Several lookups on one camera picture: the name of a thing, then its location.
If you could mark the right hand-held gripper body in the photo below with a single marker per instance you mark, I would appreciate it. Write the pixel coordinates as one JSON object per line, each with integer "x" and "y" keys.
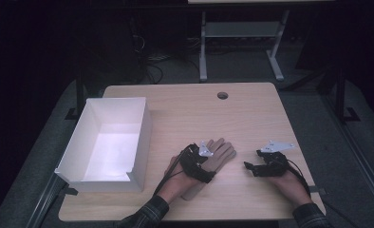
{"x": 276, "y": 164}

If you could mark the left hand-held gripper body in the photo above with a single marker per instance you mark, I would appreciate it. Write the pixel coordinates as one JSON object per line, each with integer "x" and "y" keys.
{"x": 191, "y": 160}

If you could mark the beige glove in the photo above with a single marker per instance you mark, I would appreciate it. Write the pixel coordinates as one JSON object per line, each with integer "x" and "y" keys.
{"x": 221, "y": 156}

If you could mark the white box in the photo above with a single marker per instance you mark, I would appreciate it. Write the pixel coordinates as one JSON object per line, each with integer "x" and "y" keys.
{"x": 112, "y": 152}

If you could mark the person's right hand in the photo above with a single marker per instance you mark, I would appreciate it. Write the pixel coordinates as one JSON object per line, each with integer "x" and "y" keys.
{"x": 291, "y": 188}

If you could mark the person's left hand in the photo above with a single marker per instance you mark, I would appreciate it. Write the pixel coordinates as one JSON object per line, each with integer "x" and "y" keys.
{"x": 175, "y": 185}

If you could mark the black metal stand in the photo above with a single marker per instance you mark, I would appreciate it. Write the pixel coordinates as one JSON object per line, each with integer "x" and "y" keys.
{"x": 79, "y": 95}
{"x": 341, "y": 95}

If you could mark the aluminium floor rail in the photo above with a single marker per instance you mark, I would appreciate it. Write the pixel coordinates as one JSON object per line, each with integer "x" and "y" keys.
{"x": 359, "y": 152}
{"x": 44, "y": 202}

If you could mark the white metal desk frame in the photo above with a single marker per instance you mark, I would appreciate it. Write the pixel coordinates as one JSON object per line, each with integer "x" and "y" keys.
{"x": 242, "y": 30}

